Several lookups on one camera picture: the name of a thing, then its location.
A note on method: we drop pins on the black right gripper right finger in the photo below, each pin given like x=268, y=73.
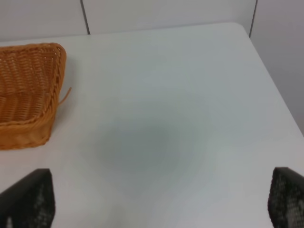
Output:
x=286, y=199

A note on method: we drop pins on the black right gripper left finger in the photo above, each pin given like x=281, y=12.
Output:
x=30, y=202

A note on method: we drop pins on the orange woven wicker basket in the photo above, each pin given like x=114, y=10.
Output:
x=31, y=78

